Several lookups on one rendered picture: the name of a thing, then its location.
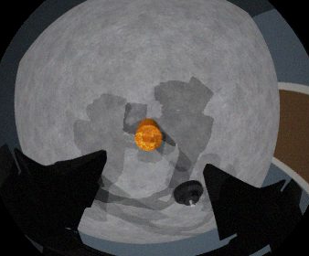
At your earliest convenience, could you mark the orange knob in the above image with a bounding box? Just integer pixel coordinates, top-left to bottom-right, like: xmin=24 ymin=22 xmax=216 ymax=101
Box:
xmin=135 ymin=118 xmax=162 ymax=151

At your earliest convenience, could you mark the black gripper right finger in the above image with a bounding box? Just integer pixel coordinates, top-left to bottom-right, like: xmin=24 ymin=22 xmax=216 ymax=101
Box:
xmin=203 ymin=164 xmax=285 ymax=241

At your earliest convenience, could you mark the dark grey round pedestal with silver shaft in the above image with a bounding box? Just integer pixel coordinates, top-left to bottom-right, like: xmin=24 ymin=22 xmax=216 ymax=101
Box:
xmin=174 ymin=180 xmax=204 ymax=207

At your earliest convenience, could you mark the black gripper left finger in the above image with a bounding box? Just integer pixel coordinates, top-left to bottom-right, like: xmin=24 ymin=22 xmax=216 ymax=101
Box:
xmin=14 ymin=147 xmax=107 ymax=231

